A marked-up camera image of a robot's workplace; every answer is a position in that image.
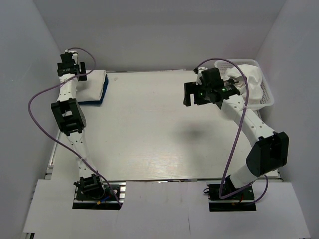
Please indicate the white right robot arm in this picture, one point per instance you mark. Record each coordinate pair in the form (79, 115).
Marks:
(269, 148)

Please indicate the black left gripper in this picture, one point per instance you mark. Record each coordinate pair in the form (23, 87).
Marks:
(82, 76)

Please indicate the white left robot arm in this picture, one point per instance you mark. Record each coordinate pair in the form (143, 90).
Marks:
(67, 112)

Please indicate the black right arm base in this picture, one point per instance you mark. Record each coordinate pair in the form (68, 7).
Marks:
(240, 202)

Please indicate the white plastic basket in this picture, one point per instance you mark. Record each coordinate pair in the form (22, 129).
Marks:
(267, 98)

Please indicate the folded blue t-shirt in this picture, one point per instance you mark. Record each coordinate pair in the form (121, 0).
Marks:
(100, 101)

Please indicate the white green-sleeved Charlie Brown shirt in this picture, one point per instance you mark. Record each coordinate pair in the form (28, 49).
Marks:
(91, 89)

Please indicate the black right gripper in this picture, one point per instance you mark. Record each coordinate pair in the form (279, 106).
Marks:
(191, 88)

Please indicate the crumpled white t-shirt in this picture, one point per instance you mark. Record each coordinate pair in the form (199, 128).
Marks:
(254, 80)

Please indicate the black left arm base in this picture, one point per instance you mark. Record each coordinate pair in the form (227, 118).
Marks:
(93, 193)

